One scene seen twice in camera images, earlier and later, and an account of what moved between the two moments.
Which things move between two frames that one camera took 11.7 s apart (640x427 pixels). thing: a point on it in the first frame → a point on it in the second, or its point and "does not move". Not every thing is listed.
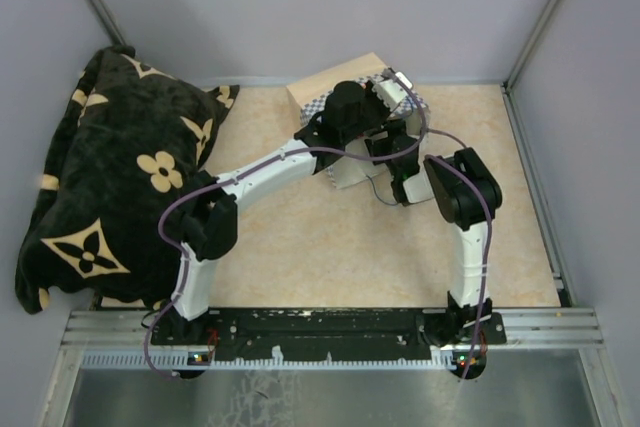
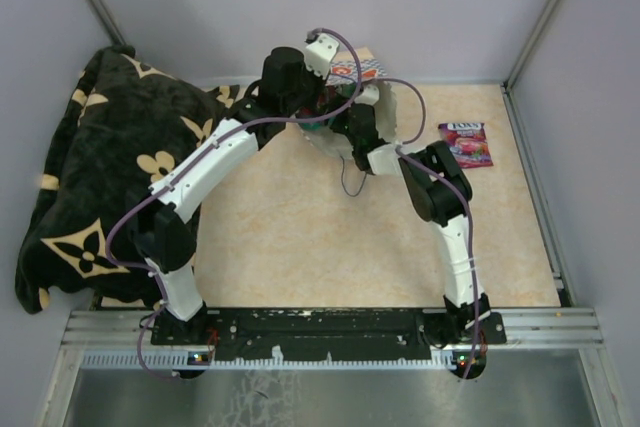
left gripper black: x=384 y=110 → x=320 y=86
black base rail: x=328 y=333 does not move
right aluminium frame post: x=544 y=19 does not move
